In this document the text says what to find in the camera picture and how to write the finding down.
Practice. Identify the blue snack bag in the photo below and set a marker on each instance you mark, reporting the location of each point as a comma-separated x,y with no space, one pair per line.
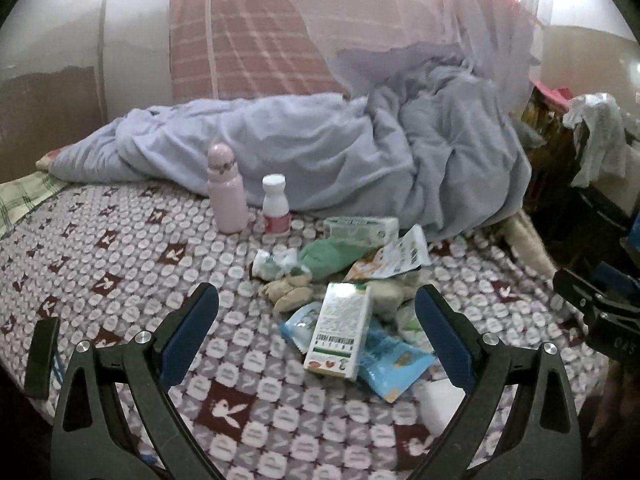
387,364

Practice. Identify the tall white green carton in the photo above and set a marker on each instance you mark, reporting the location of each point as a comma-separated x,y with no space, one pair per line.
340,331

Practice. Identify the white green medicine box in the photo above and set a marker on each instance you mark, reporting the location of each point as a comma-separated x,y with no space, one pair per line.
372,232

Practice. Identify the green plaid pillow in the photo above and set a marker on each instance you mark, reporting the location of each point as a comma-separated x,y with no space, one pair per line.
19,197

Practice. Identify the white foam block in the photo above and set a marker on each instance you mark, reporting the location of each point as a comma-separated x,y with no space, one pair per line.
439,402

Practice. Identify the crumpled white green wrapper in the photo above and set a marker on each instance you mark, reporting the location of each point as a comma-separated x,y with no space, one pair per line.
271,266

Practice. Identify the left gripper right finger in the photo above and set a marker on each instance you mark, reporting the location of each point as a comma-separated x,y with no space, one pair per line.
541,439

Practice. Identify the pink thermos bottle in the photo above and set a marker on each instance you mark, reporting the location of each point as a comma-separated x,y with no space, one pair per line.
226,190

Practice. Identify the beige fuzzy blanket edge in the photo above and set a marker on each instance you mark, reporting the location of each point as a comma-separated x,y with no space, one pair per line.
526,245

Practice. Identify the white cloth on furniture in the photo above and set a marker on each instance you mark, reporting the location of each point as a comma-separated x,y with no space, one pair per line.
599,137

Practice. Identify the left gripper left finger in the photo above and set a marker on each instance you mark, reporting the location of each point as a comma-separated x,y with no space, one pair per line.
91,438

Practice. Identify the green plastic bag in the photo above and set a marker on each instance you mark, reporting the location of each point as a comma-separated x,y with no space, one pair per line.
326,257

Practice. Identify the lavender crumpled blanket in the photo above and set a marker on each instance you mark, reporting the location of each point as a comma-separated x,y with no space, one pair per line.
429,145

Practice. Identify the white pill bottle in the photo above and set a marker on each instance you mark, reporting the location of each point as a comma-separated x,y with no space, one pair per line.
275,209

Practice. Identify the beige tissue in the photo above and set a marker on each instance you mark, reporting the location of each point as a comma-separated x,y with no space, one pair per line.
288,294

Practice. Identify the pink mosquito net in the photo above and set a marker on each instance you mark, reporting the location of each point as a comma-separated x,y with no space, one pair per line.
227,49

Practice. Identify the white orange wrapper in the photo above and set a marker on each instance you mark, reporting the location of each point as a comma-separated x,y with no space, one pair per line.
408,253

